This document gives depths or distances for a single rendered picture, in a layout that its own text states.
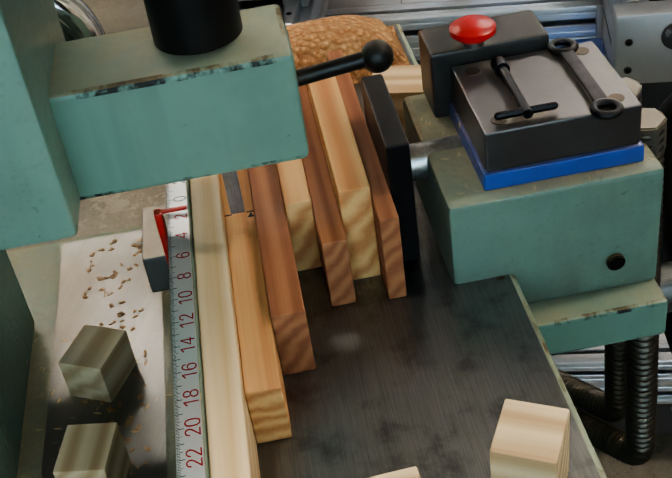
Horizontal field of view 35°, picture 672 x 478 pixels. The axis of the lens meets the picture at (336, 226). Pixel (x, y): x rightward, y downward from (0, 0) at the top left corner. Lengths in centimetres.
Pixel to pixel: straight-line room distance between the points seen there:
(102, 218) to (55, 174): 183
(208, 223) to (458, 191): 16
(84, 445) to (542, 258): 32
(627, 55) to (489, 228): 65
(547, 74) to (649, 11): 59
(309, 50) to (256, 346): 36
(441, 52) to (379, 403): 23
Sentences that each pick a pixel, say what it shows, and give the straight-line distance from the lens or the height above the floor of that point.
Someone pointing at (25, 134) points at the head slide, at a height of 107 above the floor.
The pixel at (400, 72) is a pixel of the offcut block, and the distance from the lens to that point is 83.
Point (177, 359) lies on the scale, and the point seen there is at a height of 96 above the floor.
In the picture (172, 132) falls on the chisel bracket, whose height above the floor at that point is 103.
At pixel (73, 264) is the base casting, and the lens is 93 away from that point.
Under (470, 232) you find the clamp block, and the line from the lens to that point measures 65.
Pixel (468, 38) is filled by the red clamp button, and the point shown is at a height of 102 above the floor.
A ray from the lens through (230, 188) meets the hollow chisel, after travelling 66.
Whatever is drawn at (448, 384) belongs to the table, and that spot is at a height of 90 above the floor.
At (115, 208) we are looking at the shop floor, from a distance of 243.
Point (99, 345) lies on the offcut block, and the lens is 79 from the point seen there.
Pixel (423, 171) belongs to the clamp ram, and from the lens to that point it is 69.
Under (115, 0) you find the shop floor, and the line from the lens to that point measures 343.
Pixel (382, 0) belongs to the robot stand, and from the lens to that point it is 143.
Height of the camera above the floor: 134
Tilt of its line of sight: 37 degrees down
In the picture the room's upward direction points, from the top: 9 degrees counter-clockwise
